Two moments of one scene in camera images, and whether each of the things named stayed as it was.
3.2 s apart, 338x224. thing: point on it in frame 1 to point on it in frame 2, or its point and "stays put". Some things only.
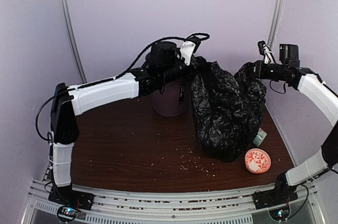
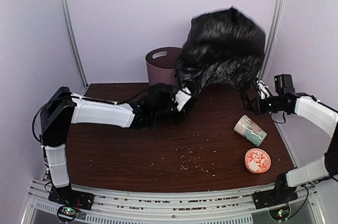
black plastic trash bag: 227,110 to 224,46
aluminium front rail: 125,207 stays put
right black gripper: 259,73 to 259,108
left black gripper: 196,62 to 179,119
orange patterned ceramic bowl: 257,160 stays put
